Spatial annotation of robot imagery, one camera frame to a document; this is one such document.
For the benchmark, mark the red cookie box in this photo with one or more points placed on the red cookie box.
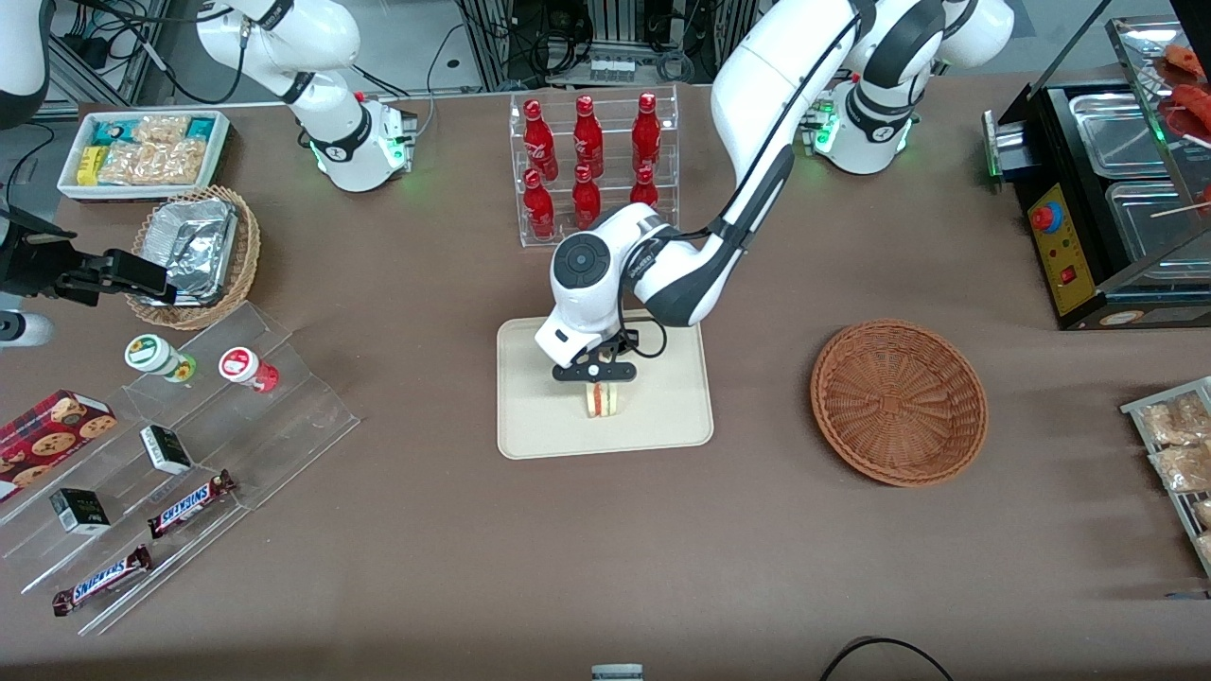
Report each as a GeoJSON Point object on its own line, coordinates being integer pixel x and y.
{"type": "Point", "coordinates": [47, 430]}

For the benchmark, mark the small black box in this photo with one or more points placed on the small black box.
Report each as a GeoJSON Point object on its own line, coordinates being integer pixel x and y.
{"type": "Point", "coordinates": [166, 449]}
{"type": "Point", "coordinates": [80, 512]}

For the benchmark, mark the yellow snack pack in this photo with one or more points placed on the yellow snack pack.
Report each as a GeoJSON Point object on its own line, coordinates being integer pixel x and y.
{"type": "Point", "coordinates": [91, 163]}

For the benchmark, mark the plastic-wrapped layered sandwich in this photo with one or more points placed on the plastic-wrapped layered sandwich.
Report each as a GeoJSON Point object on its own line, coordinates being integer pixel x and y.
{"type": "Point", "coordinates": [604, 401]}

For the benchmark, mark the clear cracker bag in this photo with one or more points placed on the clear cracker bag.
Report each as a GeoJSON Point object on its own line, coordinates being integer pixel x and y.
{"type": "Point", "coordinates": [161, 128]}
{"type": "Point", "coordinates": [151, 163]}

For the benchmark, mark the red cola bottle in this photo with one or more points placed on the red cola bottle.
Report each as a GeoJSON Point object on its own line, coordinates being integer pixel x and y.
{"type": "Point", "coordinates": [646, 130]}
{"type": "Point", "coordinates": [586, 197]}
{"type": "Point", "coordinates": [537, 206]}
{"type": "Point", "coordinates": [539, 137]}
{"type": "Point", "coordinates": [587, 132]}
{"type": "Point", "coordinates": [644, 189]}

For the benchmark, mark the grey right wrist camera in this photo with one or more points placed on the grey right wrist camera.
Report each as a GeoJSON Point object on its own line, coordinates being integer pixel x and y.
{"type": "Point", "coordinates": [24, 329]}

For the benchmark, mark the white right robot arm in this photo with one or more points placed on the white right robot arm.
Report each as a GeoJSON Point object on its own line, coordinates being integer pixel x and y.
{"type": "Point", "coordinates": [331, 104]}

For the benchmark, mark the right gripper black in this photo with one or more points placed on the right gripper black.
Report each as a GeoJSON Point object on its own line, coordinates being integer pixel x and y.
{"type": "Point", "coordinates": [38, 266]}

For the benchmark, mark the wrapped bread package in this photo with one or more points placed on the wrapped bread package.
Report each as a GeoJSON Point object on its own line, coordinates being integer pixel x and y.
{"type": "Point", "coordinates": [1184, 468]}
{"type": "Point", "coordinates": [1205, 550]}
{"type": "Point", "coordinates": [1173, 421]}
{"type": "Point", "coordinates": [1203, 513]}

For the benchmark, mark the foil tray stack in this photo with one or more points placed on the foil tray stack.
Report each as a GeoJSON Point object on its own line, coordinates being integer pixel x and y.
{"type": "Point", "coordinates": [189, 246]}

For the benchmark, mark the white power strip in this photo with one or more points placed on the white power strip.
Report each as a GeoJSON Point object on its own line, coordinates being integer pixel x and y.
{"type": "Point", "coordinates": [611, 69]}

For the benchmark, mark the small grey device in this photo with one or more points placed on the small grey device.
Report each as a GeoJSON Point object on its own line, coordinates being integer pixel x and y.
{"type": "Point", "coordinates": [617, 672]}

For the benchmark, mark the steel warmer pan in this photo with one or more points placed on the steel warmer pan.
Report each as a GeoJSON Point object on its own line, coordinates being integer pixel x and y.
{"type": "Point", "coordinates": [1159, 227]}
{"type": "Point", "coordinates": [1116, 132]}

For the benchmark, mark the white cup red label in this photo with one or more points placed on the white cup red label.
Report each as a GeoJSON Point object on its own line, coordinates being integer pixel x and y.
{"type": "Point", "coordinates": [241, 365]}

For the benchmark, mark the white cup green label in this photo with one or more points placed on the white cup green label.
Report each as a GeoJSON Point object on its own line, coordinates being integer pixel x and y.
{"type": "Point", "coordinates": [151, 353]}

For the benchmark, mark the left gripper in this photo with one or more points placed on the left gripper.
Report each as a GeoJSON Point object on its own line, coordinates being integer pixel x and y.
{"type": "Point", "coordinates": [628, 338]}

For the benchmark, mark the white snack bin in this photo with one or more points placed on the white snack bin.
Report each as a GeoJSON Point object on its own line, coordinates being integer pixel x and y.
{"type": "Point", "coordinates": [71, 180]}

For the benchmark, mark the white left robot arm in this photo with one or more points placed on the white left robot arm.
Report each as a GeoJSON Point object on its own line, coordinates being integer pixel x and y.
{"type": "Point", "coordinates": [757, 95]}

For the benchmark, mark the black food warmer yellow panel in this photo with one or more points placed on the black food warmer yellow panel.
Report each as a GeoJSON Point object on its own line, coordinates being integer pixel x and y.
{"type": "Point", "coordinates": [1055, 246]}

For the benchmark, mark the Snickers chocolate bar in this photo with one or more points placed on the Snickers chocolate bar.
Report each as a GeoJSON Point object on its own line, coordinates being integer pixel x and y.
{"type": "Point", "coordinates": [189, 503]}
{"type": "Point", "coordinates": [99, 579]}

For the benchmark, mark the aluminium frame rack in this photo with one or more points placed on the aluminium frame rack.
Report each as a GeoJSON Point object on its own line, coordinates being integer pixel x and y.
{"type": "Point", "coordinates": [492, 47]}

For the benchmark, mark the clear acrylic bottle rack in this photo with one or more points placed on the clear acrylic bottle rack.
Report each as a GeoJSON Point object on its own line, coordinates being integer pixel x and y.
{"type": "Point", "coordinates": [610, 95]}

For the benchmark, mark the round brown wicker basket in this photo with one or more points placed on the round brown wicker basket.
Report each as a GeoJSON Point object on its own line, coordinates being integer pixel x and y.
{"type": "Point", "coordinates": [899, 402]}

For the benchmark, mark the grey bread display rack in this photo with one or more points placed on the grey bread display rack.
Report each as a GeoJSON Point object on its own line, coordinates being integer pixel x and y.
{"type": "Point", "coordinates": [1135, 409]}

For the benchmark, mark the clear acrylic stepped display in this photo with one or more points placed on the clear acrylic stepped display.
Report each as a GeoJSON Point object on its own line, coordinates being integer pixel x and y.
{"type": "Point", "coordinates": [284, 416]}

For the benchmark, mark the light wicker basket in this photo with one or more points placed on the light wicker basket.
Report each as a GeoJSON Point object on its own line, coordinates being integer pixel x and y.
{"type": "Point", "coordinates": [248, 255]}

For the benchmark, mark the beige plastic serving tray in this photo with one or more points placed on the beige plastic serving tray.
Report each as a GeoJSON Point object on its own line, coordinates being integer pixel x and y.
{"type": "Point", "coordinates": [549, 426]}

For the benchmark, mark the teal snack pack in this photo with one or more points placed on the teal snack pack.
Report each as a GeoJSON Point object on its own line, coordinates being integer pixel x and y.
{"type": "Point", "coordinates": [114, 130]}
{"type": "Point", "coordinates": [201, 129]}

